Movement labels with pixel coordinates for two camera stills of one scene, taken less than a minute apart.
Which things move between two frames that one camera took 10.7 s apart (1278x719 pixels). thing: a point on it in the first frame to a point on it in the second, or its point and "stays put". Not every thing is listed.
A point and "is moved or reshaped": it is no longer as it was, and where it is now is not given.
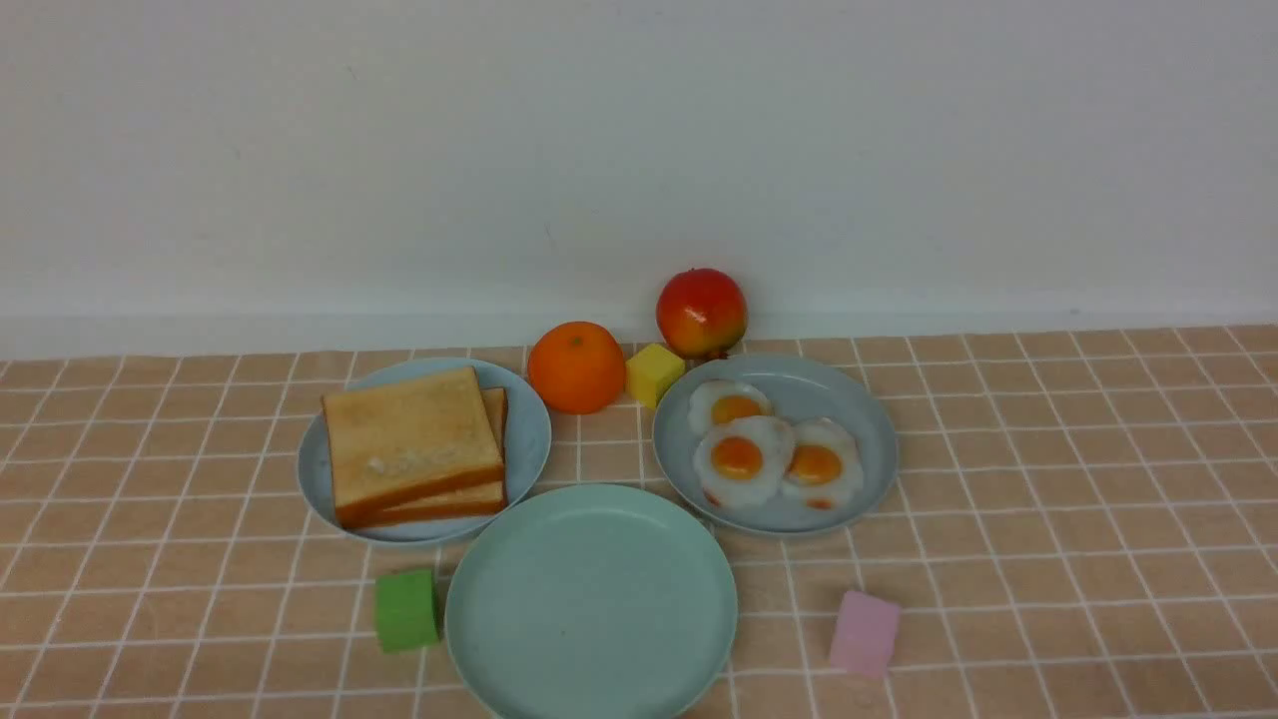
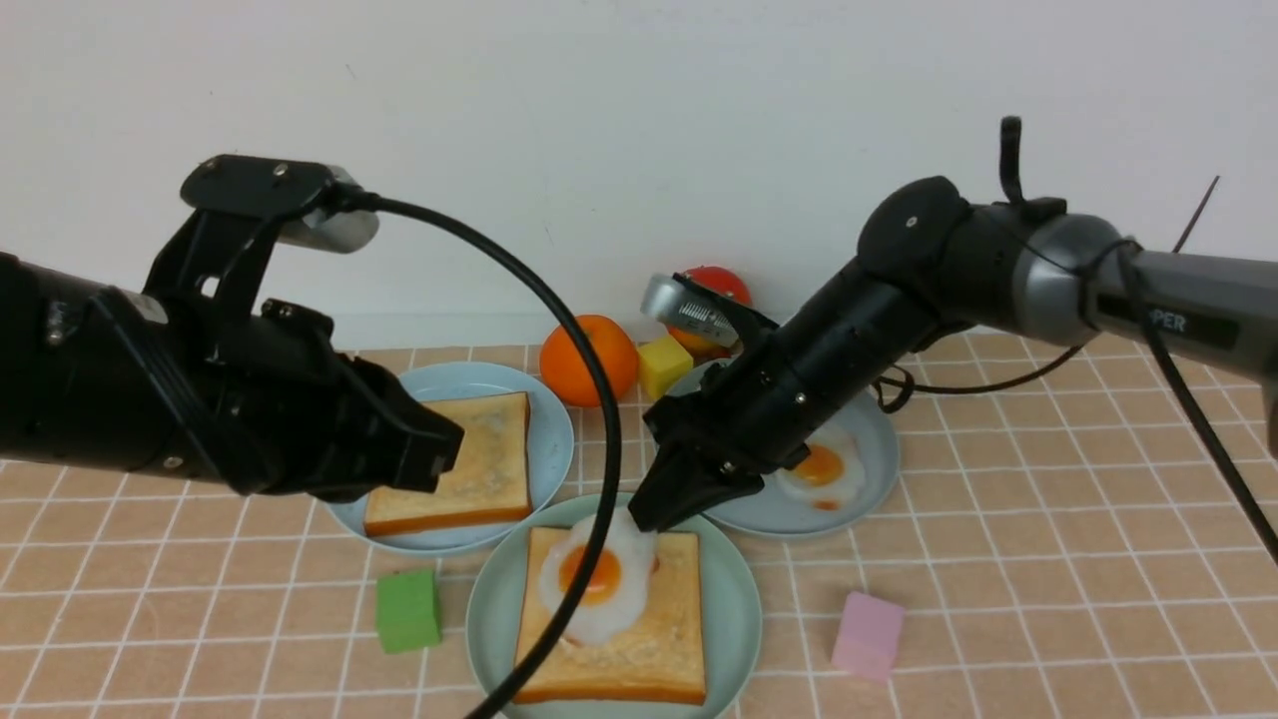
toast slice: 482,499 is moved or reshaped
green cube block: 404,610 stays put
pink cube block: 865,632 stays put
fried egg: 825,467 stays put
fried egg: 745,460 is moved or reshaped
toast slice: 403,442 is moved or reshaped
